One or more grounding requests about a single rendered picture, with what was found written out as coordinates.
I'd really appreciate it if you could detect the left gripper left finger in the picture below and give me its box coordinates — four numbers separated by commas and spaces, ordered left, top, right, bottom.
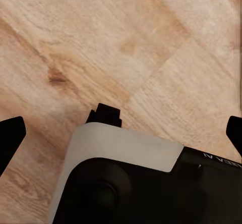
0, 116, 26, 176

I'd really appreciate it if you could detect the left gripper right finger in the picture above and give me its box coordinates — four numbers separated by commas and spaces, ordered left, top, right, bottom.
226, 116, 242, 156

